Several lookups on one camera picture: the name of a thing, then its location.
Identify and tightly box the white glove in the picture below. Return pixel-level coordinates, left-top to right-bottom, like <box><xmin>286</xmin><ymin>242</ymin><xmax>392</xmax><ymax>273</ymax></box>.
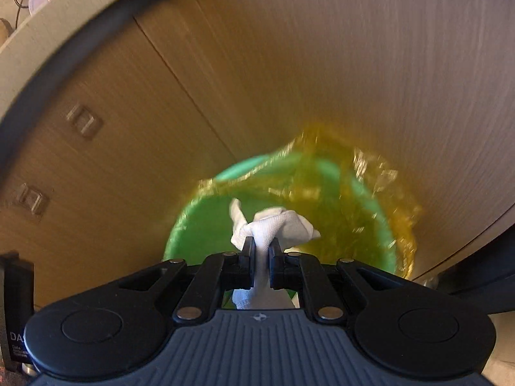
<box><xmin>229</xmin><ymin>199</ymin><xmax>320</xmax><ymax>310</ymax></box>

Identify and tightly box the green trash bin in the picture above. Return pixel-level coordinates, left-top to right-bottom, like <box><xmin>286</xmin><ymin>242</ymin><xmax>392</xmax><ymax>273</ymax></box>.
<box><xmin>163</xmin><ymin>149</ymin><xmax>401</xmax><ymax>310</ymax></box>

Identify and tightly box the yellow bin liner bag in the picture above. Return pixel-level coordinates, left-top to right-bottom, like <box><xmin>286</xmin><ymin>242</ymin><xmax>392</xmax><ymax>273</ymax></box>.
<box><xmin>195</xmin><ymin>128</ymin><xmax>420</xmax><ymax>278</ymax></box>

